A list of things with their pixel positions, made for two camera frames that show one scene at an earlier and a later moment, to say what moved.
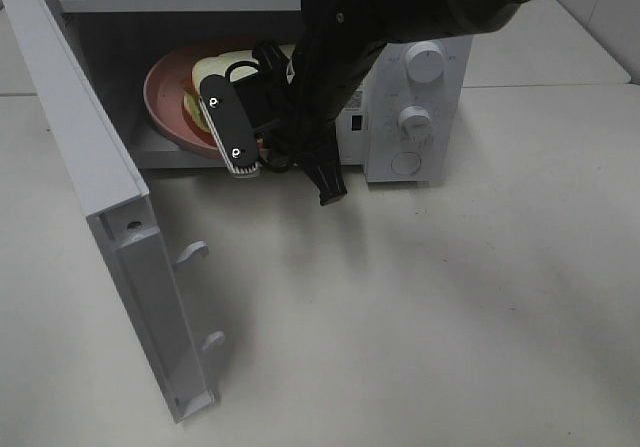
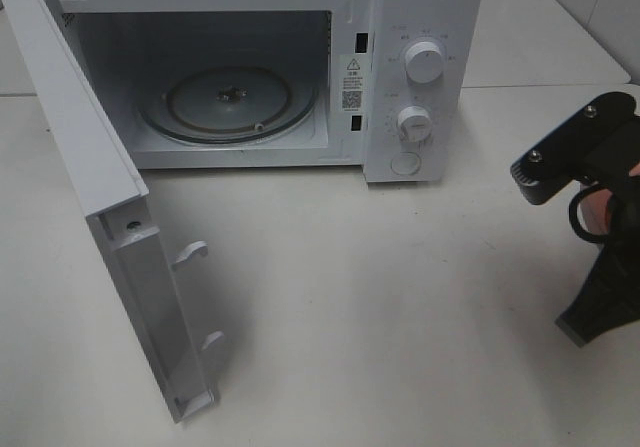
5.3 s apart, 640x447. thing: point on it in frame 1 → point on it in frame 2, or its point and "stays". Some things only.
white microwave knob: x=415 y=124 stays
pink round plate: x=164 y=102 → x=595 y=204
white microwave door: x=151 y=281 stays
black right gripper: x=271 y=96 → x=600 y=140
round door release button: x=406 y=163 stays
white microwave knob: x=424 y=61 stays
